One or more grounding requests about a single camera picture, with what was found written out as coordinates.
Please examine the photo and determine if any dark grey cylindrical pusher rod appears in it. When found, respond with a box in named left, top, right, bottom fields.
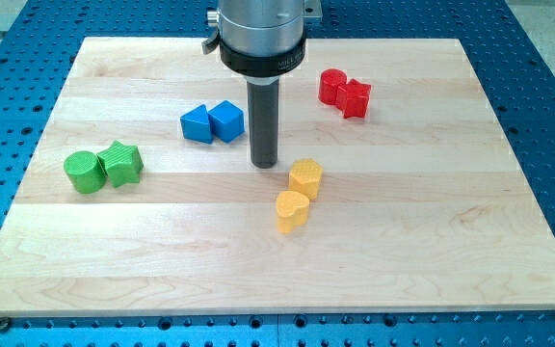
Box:
left=247, top=77, right=279, bottom=169

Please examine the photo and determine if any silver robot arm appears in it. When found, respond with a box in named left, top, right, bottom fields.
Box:
left=201, top=0, right=306, bottom=169

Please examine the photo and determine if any light wooden board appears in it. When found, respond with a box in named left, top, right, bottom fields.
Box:
left=0, top=37, right=555, bottom=317

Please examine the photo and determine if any blue cube block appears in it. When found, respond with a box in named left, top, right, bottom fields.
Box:
left=208, top=100, right=245, bottom=143

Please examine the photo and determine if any red cylinder block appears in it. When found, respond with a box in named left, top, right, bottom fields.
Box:
left=318, top=68, right=347, bottom=105

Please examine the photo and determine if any blue triangular block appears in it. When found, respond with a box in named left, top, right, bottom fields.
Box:
left=180, top=104, right=213, bottom=144

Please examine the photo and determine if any yellow hexagon block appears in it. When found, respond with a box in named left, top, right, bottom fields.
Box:
left=288, top=158, right=323, bottom=200

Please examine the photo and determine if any red star block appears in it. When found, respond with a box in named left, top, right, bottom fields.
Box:
left=335, top=79, right=372, bottom=119

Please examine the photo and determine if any yellow heart block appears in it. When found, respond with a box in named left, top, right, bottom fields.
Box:
left=276, top=190, right=310, bottom=233

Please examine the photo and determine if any green star block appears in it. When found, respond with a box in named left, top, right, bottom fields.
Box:
left=97, top=141, right=144, bottom=188

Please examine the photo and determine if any green cylinder block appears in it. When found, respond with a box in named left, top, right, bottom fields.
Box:
left=64, top=150, right=106, bottom=194

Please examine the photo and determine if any blue perforated metal table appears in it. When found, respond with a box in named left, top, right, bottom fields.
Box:
left=0, top=1, right=555, bottom=346

